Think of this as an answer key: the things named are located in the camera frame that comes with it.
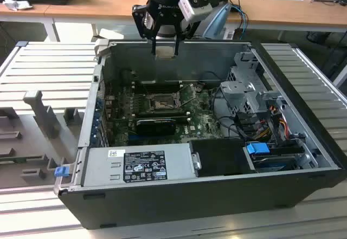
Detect black RAM slots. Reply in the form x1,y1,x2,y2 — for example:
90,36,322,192
132,79,183,93

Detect silver CPU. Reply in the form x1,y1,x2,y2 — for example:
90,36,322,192
156,47,176,60

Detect green RAM stick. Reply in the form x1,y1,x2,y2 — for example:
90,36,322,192
0,154,43,164

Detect green motherboard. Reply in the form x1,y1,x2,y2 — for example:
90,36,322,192
104,83,239,146

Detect black graphics card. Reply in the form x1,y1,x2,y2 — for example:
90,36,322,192
135,118,176,136

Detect metal socket cover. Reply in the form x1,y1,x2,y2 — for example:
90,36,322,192
177,82,197,108

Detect grey power supply unit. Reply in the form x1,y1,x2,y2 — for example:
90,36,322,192
81,143,197,187

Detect blue cable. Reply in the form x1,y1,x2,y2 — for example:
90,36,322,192
230,4,249,33

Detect black cable in case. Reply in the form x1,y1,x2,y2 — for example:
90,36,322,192
210,86,245,139

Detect wooden desk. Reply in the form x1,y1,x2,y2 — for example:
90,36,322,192
0,0,347,43

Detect black RAM stick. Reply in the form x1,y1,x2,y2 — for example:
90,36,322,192
137,111,190,123

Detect grey plastic bracket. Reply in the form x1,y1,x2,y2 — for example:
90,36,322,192
94,28,122,58

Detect blue case latch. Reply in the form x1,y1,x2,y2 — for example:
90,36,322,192
54,166,69,178

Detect crumpled white paper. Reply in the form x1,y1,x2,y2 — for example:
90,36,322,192
2,0,34,12

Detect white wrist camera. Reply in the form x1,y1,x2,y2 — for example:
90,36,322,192
178,0,213,23

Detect grey parts rack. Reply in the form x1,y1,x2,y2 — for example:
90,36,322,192
0,89,80,190

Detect metal drive cage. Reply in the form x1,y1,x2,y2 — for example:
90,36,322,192
219,50,288,120

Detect black open PC case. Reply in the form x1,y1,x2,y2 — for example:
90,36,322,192
54,40,347,230

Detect pale blue teach pendant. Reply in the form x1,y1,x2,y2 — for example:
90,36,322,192
202,3,233,40

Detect hard disk in blue carrier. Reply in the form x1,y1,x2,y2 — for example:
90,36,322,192
246,142,298,172

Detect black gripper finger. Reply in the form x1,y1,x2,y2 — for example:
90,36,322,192
132,4,158,57
173,21,202,57

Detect CPU socket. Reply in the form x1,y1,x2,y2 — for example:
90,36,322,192
145,93,182,113

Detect yellow red wire bundle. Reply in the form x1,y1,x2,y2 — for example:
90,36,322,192
254,117,288,140

